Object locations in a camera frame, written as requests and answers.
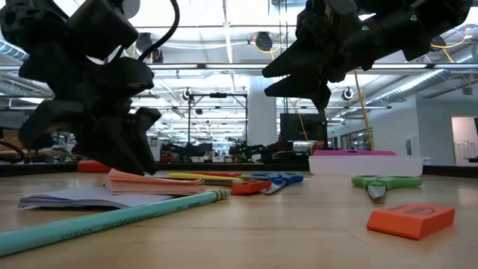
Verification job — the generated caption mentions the blue-handled scissors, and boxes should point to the blue-handled scissors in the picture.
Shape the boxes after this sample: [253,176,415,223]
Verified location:
[249,171,305,196]

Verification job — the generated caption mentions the yellow cable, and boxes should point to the yellow cable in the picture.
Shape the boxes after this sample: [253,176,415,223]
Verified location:
[353,69,375,151]

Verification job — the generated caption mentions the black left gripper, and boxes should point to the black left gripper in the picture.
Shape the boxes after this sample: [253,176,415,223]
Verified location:
[17,44,162,176]

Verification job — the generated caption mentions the white building column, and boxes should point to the white building column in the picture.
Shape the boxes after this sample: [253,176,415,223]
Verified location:
[248,76,278,147]

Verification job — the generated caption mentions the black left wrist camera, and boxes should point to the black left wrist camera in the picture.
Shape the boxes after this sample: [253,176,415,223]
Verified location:
[65,0,140,61]

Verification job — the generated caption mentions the black aluminium table frame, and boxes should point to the black aluminium table frame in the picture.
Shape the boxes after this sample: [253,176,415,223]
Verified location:
[0,162,478,177]

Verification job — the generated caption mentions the red desk lamp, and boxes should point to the red desk lamp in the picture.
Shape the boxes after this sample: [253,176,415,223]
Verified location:
[77,0,141,173]

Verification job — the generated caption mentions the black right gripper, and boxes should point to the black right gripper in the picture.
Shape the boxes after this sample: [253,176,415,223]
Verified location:
[262,0,404,112]

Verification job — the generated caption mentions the black monitor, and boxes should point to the black monitor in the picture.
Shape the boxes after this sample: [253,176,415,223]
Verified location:
[279,113,329,143]

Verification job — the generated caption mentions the clear pencil box pink lid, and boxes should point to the clear pencil box pink lid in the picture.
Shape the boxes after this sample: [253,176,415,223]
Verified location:
[308,149,425,177]

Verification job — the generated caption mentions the yellow highlighter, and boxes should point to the yellow highlighter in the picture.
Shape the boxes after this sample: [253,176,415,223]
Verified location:
[167,172,246,185]

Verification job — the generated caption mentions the orange eraser black print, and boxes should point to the orange eraser black print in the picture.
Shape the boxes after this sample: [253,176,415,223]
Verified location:
[366,203,456,241]

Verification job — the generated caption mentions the black background frame rig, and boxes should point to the black background frame rig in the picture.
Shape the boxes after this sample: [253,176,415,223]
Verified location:
[187,92,249,146]

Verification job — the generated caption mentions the green-handled scissors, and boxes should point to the green-handled scissors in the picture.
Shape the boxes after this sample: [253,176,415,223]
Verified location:
[350,175,423,200]

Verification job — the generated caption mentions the dark pencil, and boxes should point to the dark pencil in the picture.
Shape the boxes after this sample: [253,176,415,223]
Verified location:
[201,179,243,187]

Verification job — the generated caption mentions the pink sticky note pad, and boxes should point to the pink sticky note pad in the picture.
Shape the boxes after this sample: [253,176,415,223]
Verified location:
[102,168,207,197]

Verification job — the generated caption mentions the teal pencil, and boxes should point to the teal pencil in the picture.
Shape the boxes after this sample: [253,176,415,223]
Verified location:
[0,188,232,258]

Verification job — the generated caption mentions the lavender sticky note pad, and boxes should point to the lavender sticky note pad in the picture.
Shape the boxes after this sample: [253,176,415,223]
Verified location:
[17,185,173,210]

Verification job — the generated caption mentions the red eraser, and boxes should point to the red eraser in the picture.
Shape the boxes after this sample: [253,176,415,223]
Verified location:
[230,180,273,196]

